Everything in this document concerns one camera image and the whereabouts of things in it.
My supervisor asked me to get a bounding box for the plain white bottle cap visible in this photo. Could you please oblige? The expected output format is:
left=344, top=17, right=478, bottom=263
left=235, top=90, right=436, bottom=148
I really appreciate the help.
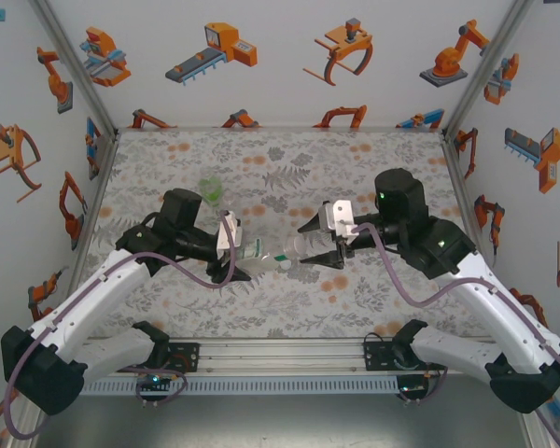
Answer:
left=288, top=236, right=310, bottom=259

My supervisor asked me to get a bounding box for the clear bottle with green label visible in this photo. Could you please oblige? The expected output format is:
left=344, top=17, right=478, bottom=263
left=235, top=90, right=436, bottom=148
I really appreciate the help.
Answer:
left=236, top=235, right=294, bottom=276

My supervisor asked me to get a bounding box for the green tinted plastic bottle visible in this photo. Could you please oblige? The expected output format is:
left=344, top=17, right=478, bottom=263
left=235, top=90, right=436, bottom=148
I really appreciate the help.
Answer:
left=198, top=167, right=225, bottom=206

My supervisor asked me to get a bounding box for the floral patterned table cover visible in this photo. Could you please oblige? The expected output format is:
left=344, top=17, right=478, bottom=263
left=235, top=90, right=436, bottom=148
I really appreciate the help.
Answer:
left=69, top=129, right=512, bottom=340

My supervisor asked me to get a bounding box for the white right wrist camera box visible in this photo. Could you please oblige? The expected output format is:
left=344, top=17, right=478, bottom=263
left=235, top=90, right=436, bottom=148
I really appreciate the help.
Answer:
left=317, top=199, right=361, bottom=246

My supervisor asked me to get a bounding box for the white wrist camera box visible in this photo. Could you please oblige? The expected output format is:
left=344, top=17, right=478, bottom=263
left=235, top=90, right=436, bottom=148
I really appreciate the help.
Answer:
left=317, top=199, right=361, bottom=246
left=216, top=210, right=243, bottom=257

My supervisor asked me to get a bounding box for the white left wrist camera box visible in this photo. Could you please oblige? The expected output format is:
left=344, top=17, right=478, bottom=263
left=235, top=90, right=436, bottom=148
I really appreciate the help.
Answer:
left=216, top=210, right=243, bottom=257

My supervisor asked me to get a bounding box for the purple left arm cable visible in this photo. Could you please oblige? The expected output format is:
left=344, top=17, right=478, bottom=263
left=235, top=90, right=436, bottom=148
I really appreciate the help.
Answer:
left=2, top=209, right=239, bottom=442

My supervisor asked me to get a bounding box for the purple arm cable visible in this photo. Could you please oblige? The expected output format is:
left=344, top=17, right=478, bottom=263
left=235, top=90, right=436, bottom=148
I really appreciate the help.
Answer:
left=352, top=222, right=560, bottom=448
left=2, top=209, right=239, bottom=442

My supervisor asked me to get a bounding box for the aluminium side frame rail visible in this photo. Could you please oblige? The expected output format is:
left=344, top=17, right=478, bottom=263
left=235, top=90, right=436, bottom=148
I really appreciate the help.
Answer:
left=30, top=132, right=121, bottom=344
left=441, top=132, right=512, bottom=337

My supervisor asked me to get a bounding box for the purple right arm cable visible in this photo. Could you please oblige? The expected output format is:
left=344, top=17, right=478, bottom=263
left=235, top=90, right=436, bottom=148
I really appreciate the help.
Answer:
left=352, top=222, right=560, bottom=448

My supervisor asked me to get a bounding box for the aluminium front frame rail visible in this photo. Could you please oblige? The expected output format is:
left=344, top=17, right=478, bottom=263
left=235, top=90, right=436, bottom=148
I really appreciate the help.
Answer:
left=25, top=338, right=536, bottom=377

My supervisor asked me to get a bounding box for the white slotted cable duct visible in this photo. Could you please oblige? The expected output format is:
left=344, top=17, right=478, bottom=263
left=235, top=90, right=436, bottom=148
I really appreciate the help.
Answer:
left=44, top=376, right=400, bottom=396

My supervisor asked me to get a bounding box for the aluminium frame post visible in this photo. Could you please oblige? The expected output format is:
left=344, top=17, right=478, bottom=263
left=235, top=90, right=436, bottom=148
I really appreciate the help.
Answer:
left=30, top=0, right=120, bottom=136
left=441, top=0, right=533, bottom=136

